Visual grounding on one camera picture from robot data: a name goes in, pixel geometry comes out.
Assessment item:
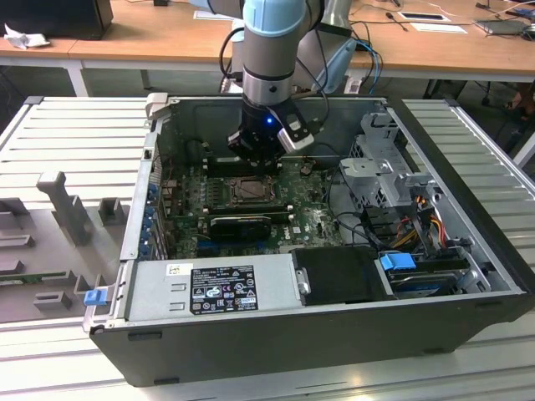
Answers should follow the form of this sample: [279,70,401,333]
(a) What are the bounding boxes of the small square CPU plate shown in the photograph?
[237,179,271,200]

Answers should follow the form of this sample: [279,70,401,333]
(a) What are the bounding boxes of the metal socket cover frame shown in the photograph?
[227,175,279,206]

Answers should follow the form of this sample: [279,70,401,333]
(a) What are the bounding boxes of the CPU socket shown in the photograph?
[225,175,282,206]

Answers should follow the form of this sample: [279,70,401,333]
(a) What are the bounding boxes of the black RAM slots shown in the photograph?
[208,201,293,222]
[206,156,257,177]

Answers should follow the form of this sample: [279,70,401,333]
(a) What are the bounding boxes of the black round cylinder part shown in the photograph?
[186,140,206,165]

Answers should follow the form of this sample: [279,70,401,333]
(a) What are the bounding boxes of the black graphics card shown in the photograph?
[207,215,273,242]

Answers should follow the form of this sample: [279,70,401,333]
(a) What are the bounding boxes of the green motherboard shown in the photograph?
[165,160,364,260]

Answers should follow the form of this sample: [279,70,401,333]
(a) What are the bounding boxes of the grey metal disk bay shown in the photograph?
[337,111,445,212]

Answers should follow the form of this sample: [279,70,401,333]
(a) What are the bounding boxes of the wooden desk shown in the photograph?
[69,0,535,101]
[0,16,91,99]

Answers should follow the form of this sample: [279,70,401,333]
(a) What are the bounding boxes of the white framed desk plate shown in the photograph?
[396,11,452,23]
[193,10,235,22]

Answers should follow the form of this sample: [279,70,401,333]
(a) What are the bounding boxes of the black plastic shroud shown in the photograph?
[288,246,396,307]

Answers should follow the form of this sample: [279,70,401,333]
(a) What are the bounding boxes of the grey power supply unit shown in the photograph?
[123,252,304,322]

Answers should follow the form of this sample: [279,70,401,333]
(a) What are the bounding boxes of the hard disk in blue carrier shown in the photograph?
[378,250,461,300]

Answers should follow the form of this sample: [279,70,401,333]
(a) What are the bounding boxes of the black open PC case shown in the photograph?
[83,92,535,388]

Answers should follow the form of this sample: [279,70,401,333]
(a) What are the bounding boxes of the white paper sheet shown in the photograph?
[410,22,470,35]

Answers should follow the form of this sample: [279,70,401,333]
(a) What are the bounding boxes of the grey parts rack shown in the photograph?
[0,170,135,325]

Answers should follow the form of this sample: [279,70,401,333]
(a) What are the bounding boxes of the black box on desk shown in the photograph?
[0,0,115,41]

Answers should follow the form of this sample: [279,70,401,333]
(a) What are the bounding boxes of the crumpled white paper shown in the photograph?
[3,23,52,51]

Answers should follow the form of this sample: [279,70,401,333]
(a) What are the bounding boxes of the person's foot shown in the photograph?
[501,90,531,121]

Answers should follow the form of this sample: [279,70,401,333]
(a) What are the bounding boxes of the green circuit board strip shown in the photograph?
[0,271,68,287]

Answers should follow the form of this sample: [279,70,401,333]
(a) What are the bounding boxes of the grey flat tablet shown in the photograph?
[471,18,530,37]

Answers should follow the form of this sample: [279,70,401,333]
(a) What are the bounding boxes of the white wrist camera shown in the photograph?
[277,116,316,153]

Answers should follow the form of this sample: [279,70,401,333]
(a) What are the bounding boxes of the black camera cable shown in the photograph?
[292,58,332,135]

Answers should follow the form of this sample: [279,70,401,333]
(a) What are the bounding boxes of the blue cable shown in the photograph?
[354,39,384,95]

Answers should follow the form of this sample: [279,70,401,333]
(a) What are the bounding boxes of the silver metal latch bracket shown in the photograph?
[293,268,313,296]

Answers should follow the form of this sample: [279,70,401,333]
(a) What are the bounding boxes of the yellow and red wires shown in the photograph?
[392,194,446,251]

